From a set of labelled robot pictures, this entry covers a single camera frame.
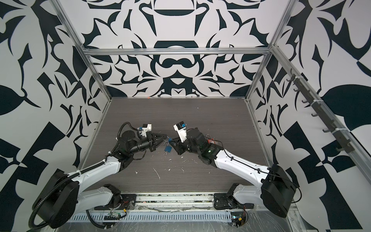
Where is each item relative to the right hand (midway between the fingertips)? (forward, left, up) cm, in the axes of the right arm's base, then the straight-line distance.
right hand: (171, 141), depth 75 cm
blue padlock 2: (+6, +4, -20) cm, 21 cm away
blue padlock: (+1, +1, 0) cm, 1 cm away
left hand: (+2, +1, +3) cm, 4 cm away
